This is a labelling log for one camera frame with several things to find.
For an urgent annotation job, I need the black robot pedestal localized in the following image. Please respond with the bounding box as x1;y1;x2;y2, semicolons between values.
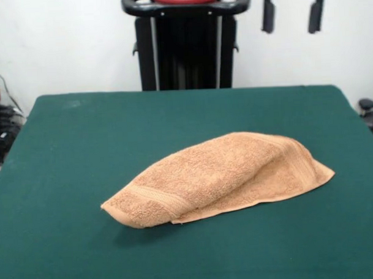
130;12;241;92

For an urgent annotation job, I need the black chair part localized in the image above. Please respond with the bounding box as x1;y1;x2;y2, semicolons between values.
357;98;373;142

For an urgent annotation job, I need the thin wall cable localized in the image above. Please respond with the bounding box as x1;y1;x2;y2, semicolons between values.
0;56;24;115

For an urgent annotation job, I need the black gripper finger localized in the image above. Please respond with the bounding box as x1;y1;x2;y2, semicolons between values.
260;0;277;34
306;0;328;35

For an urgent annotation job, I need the black cable pile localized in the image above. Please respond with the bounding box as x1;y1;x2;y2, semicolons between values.
0;103;29;165

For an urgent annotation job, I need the black pedestal handle ring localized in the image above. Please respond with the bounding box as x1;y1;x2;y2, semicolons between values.
122;0;252;19

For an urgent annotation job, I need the tan terry towel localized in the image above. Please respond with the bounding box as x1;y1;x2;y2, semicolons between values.
97;128;337;232

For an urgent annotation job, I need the dark green table cloth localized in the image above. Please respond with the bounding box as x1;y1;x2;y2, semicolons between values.
0;83;373;279

